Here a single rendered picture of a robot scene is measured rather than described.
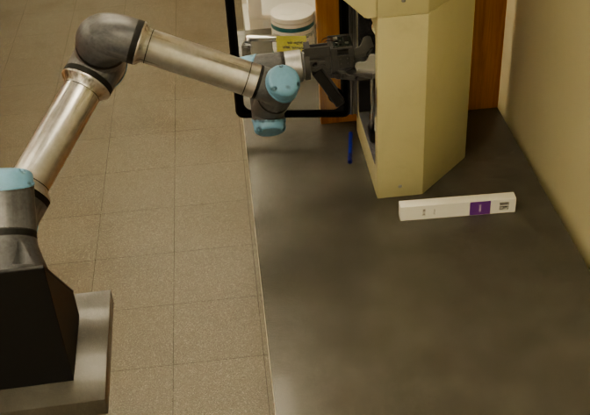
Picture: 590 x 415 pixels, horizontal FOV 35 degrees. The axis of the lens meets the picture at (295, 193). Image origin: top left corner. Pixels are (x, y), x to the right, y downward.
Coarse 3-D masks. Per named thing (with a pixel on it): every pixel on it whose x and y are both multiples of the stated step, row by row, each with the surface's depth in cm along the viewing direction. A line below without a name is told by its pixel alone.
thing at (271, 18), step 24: (240, 0) 229; (264, 0) 229; (288, 0) 229; (312, 0) 228; (336, 0) 228; (240, 24) 233; (264, 24) 233; (288, 24) 232; (312, 24) 232; (336, 24) 231; (240, 48) 237; (264, 48) 237; (288, 48) 236; (312, 96) 244
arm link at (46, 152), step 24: (72, 72) 202; (96, 72) 202; (120, 72) 208; (72, 96) 201; (96, 96) 204; (48, 120) 199; (72, 120) 200; (48, 144) 197; (72, 144) 201; (48, 168) 196
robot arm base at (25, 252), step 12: (0, 228) 175; (12, 228) 175; (24, 228) 177; (0, 240) 174; (12, 240) 175; (24, 240) 176; (36, 240) 180; (0, 252) 173; (12, 252) 173; (24, 252) 175; (36, 252) 177; (0, 264) 171; (12, 264) 172; (24, 264) 173; (36, 264) 175
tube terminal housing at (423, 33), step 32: (384, 0) 195; (416, 0) 196; (448, 0) 203; (384, 32) 199; (416, 32) 200; (448, 32) 208; (384, 64) 204; (416, 64) 205; (448, 64) 213; (384, 96) 208; (416, 96) 209; (448, 96) 218; (384, 128) 213; (416, 128) 214; (448, 128) 224; (384, 160) 218; (416, 160) 219; (448, 160) 230; (384, 192) 224; (416, 192) 224
